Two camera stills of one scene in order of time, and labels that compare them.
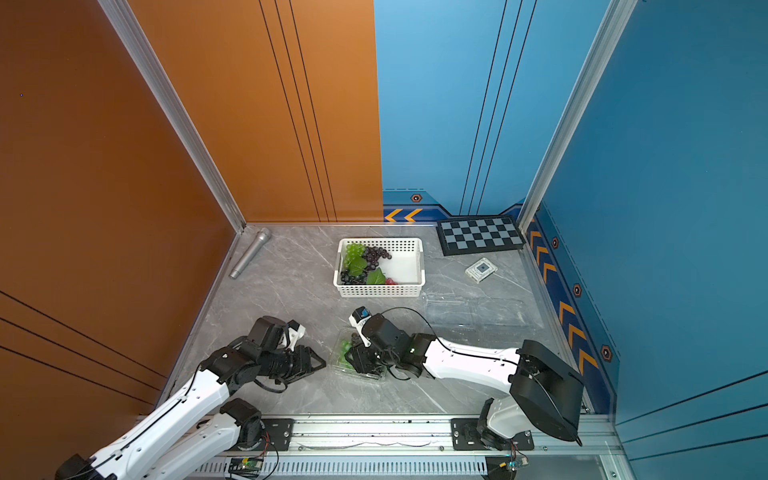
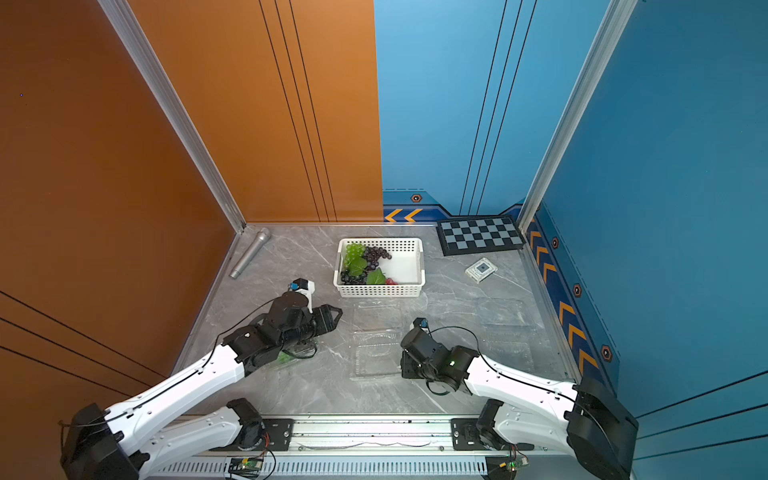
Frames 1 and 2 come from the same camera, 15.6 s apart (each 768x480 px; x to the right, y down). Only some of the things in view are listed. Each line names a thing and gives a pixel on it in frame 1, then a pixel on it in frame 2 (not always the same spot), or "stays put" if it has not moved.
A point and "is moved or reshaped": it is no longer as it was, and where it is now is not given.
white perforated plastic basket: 406,267 stays put
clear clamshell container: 340,346 is moved or reshaped
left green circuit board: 243,466 stays put
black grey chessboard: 472,235 stays put
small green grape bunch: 353,250 stays put
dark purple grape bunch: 372,256 stays put
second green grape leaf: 376,277 stays put
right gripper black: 359,359 -> 405,366
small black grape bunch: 348,279 stays put
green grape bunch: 345,346 is moved or reshaped
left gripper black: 304,365 -> 325,318
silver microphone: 262,236 stays put
